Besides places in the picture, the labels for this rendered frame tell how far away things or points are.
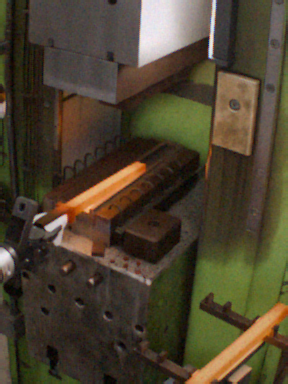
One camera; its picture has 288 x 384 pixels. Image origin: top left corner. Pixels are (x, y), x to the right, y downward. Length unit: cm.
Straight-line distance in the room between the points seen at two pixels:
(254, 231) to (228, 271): 14
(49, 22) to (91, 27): 12
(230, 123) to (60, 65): 39
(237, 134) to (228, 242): 28
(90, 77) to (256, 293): 64
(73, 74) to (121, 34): 17
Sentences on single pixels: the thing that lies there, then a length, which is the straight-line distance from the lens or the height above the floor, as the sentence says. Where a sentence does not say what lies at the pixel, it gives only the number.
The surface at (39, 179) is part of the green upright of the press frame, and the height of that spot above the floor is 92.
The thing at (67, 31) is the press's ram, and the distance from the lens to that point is 156.
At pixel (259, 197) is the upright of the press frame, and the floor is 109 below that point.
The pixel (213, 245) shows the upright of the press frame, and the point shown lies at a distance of 173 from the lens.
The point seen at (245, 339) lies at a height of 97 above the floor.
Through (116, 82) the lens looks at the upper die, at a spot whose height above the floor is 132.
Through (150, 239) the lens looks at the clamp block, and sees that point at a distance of 163.
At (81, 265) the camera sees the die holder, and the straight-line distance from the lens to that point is 171.
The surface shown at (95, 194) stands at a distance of 171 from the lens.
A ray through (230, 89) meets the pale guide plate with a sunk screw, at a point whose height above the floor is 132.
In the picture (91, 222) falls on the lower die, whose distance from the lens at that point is 171.
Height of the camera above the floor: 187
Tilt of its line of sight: 29 degrees down
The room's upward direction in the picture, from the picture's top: 4 degrees clockwise
